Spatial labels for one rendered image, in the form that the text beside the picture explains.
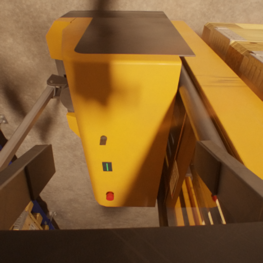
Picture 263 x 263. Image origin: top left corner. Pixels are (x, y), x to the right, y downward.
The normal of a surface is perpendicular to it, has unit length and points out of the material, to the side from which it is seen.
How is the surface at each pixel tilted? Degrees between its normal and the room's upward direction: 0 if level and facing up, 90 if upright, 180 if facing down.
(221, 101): 90
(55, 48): 22
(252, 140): 90
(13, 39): 0
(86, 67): 0
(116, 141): 0
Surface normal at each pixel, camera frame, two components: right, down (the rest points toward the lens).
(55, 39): -0.38, 0.60
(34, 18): -0.01, 0.65
